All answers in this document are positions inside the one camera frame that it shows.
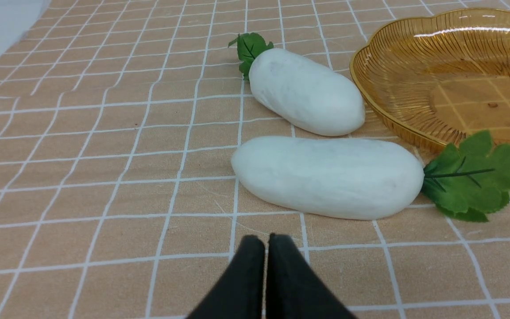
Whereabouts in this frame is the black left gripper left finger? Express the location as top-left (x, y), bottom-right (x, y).
top-left (188, 235), bottom-right (265, 319)

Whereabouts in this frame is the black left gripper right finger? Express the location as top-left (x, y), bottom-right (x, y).
top-left (266, 233), bottom-right (356, 319)

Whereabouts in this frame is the white radish with leaves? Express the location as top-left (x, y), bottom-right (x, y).
top-left (231, 130), bottom-right (510, 222)
top-left (228, 32), bottom-right (366, 136)

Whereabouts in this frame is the amber glass plate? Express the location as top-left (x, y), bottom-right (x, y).
top-left (350, 8), bottom-right (510, 153)

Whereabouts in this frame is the checkered orange tablecloth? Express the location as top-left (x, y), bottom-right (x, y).
top-left (0, 0), bottom-right (510, 319)

